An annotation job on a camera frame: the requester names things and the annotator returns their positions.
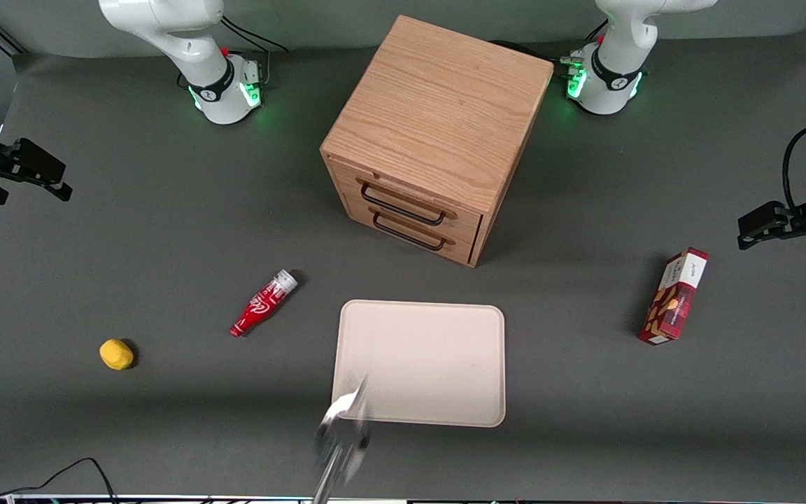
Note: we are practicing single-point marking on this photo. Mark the yellow lemon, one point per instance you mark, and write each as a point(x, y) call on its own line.
point(116, 354)

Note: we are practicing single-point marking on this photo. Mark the oak wooden drawer cabinet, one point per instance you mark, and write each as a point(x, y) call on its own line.
point(438, 105)

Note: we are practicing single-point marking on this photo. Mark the red plaid cookie box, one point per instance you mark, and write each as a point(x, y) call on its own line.
point(676, 297)

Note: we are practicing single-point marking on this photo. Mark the blurred shiny metal rod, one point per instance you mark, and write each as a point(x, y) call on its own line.
point(340, 434)

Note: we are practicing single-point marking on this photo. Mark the beige plastic tray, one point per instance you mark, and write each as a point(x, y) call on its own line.
point(420, 364)

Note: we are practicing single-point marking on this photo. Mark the red cola bottle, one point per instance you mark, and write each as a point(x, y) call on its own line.
point(262, 305)

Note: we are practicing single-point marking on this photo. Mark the wooden drawer front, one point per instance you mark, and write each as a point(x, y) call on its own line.
point(469, 225)
point(466, 250)

